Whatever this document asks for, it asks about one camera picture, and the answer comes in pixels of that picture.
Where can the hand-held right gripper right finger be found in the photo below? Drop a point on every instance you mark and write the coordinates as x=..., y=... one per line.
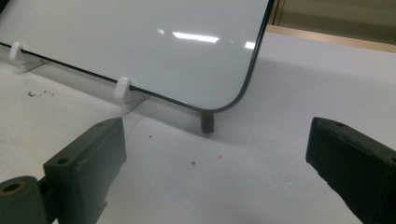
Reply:
x=358, y=161

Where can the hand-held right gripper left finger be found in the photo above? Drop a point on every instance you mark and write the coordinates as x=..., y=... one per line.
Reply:
x=81, y=174

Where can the white board holder clip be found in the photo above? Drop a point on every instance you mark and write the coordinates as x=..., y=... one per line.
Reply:
x=15, y=51
x=121, y=90

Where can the black board stand foot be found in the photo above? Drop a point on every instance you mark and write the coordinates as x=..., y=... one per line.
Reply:
x=207, y=124

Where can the white whiteboard with dark rim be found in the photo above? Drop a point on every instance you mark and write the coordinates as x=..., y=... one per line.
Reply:
x=124, y=37

